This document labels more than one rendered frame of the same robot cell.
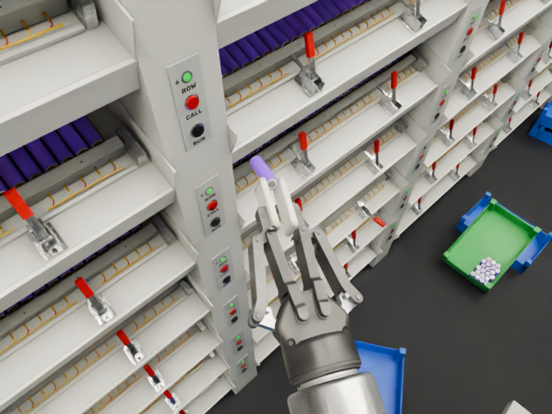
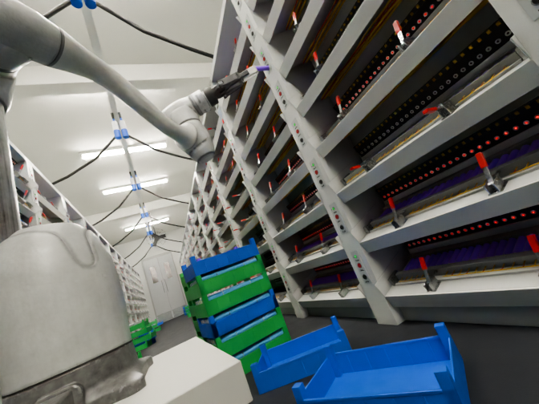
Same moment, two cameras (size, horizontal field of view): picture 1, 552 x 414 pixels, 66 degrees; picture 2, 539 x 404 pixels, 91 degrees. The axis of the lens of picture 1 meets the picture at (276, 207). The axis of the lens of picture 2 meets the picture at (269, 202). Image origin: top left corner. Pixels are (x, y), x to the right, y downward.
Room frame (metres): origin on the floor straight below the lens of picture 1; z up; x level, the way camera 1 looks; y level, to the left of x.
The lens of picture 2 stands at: (0.47, -0.93, 0.32)
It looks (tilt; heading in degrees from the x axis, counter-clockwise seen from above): 13 degrees up; 107
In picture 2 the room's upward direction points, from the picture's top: 22 degrees counter-clockwise
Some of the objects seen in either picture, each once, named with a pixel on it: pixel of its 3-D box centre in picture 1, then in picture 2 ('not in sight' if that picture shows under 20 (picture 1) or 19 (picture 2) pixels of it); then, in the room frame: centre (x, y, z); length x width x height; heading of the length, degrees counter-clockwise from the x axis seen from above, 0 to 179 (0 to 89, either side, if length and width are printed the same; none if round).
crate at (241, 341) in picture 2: not in sight; (244, 331); (-0.17, 0.14, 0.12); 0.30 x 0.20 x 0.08; 51
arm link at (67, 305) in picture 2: not in sight; (57, 293); (0.00, -0.65, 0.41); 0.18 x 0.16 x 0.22; 177
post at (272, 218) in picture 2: not in sight; (263, 183); (-0.01, 0.68, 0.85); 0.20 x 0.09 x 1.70; 43
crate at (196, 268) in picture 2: not in sight; (220, 260); (-0.17, 0.14, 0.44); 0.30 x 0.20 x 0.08; 51
